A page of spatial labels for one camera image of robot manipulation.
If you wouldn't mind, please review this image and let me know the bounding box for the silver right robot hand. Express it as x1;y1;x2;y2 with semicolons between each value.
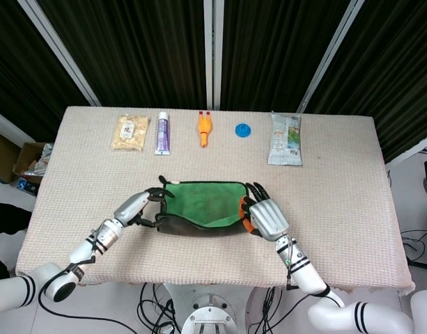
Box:
238;182;290;241

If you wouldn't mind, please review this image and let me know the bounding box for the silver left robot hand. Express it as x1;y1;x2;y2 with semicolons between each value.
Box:
112;186;176;229

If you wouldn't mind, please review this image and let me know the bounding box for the green cloth with grey underside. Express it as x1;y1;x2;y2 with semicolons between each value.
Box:
154;175;251;238

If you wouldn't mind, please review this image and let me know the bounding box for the beige waffle tablecloth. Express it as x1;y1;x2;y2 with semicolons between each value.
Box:
15;106;417;296

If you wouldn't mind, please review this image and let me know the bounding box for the clear bag of beige snacks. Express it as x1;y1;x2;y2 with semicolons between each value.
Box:
111;113;150;152

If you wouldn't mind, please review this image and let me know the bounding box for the purple toothpaste tube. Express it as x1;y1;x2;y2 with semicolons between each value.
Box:
154;111;173;156

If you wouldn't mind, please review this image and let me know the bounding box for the white and green snack packet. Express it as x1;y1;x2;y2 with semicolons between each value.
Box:
267;111;303;167

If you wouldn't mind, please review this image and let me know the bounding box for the blue round cap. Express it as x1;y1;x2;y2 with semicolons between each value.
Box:
234;122;254;138

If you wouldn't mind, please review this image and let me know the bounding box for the orange rubber chicken toy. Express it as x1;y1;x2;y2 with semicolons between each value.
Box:
196;111;213;148

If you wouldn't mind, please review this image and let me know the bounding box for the silver robot torso base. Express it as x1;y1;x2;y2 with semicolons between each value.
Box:
162;283;254;334

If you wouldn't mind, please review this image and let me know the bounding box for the open cardboard box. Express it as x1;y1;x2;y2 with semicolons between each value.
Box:
13;141;54;185

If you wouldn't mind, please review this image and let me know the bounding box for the black curtain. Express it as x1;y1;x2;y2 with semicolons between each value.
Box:
0;0;427;164

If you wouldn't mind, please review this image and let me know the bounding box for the black cable bundle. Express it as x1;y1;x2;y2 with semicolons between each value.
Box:
139;282;186;334

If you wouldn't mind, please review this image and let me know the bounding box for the white metal frame post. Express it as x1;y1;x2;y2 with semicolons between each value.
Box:
17;0;101;107
203;0;224;109
296;0;366;114

